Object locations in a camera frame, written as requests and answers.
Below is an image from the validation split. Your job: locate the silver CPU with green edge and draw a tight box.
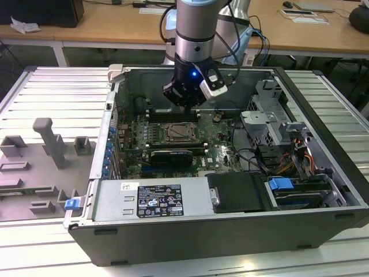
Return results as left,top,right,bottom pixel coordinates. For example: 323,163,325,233
172,126,193,142

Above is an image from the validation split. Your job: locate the metal socket cover frame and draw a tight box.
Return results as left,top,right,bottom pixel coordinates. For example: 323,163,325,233
165,123,199,144

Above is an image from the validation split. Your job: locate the black RAM slot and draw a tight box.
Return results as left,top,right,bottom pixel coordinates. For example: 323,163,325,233
147,115,200,119
146,150,209,155
148,108,199,113
146,148,209,152
147,118,200,122
146,145,209,149
146,143,209,147
148,111,199,116

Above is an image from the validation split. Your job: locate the CPU socket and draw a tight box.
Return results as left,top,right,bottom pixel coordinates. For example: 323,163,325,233
163,122,201,145

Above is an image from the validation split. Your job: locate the graphics card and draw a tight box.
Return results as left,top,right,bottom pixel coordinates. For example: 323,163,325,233
149,149,194,169

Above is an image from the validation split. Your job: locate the green motherboard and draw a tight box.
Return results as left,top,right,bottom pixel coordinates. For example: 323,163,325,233
115,108,246,178

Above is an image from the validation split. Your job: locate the grey metal drive cage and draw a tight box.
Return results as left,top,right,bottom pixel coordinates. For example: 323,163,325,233
239,78,314,148

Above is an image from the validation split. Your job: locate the light wooden desk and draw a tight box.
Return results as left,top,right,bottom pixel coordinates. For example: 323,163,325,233
0,0,369,60

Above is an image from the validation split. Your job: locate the black plastic shroud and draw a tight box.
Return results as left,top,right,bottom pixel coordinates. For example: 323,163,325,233
207,173,272,214

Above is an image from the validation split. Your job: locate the grey power supply unit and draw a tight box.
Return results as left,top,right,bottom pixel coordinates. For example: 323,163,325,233
92,178,216,222

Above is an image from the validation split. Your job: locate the blue drive latch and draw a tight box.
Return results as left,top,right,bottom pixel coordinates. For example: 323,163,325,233
267,178,292,190

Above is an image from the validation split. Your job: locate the open black PC case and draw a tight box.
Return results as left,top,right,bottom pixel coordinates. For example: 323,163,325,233
63,63,366,268

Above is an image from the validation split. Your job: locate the grey laptop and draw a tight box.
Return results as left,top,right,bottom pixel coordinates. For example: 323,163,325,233
292,1,336,14

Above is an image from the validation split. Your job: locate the hard disk drive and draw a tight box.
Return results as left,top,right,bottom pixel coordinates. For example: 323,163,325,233
272,187,331,209

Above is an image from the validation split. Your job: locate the black box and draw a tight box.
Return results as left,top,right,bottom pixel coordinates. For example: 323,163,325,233
0,0,85,29

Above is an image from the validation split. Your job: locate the crumpled white plastic bag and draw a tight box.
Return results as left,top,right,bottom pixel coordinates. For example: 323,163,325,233
10,16,40,35

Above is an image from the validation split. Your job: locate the grey parts rack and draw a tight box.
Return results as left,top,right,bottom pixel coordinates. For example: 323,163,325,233
0,117,98,223

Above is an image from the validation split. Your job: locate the black round bag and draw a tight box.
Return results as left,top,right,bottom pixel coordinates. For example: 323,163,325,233
348,5,369,36

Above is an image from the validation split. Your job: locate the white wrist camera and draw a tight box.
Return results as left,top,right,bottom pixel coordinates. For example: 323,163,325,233
198,68,229,101

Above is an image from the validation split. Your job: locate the black cable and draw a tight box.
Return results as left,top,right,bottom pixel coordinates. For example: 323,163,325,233
232,121,277,177

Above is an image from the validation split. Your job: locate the orange yellow wire bundle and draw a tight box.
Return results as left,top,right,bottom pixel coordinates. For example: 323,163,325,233
278,138,314,175

